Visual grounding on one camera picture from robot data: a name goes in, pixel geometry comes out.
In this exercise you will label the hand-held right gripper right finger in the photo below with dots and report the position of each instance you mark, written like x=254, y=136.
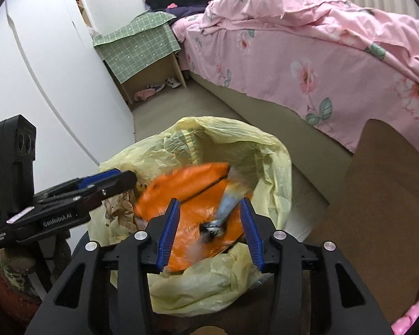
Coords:
x=253, y=237

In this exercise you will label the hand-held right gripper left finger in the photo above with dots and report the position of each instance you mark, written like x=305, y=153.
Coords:
x=167, y=237

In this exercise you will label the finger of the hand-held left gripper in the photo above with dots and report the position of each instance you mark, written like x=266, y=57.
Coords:
x=120, y=183
x=97, y=178

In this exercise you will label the blue grey wrapper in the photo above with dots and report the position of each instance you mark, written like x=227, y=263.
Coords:
x=227, y=204

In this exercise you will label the orange snack bag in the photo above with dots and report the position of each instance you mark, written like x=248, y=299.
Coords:
x=185, y=185

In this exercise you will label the yellow plastic bag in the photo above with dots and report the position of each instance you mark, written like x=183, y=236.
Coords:
x=230, y=139

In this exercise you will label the pile of snack wrappers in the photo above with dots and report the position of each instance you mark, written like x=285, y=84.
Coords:
x=415, y=310

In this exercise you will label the crumpled brown paper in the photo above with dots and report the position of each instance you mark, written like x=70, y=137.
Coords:
x=120, y=211

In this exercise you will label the pink slippers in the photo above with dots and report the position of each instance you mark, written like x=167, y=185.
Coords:
x=143, y=95

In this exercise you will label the white wardrobe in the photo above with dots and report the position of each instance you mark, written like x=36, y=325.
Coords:
x=49, y=94

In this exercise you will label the striped slippers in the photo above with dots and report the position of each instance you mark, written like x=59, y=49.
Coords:
x=156, y=87

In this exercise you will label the white sneakers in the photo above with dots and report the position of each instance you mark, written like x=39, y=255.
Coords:
x=173, y=83

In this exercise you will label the wooden nightstand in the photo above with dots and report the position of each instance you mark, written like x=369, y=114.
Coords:
x=150, y=73

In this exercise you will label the green checked cloth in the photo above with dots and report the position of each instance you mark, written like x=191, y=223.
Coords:
x=136, y=42

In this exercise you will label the bed with pink floral sheet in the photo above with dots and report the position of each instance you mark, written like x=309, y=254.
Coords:
x=265, y=62

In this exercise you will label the pink floral duvet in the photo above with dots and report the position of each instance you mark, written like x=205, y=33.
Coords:
x=300, y=10

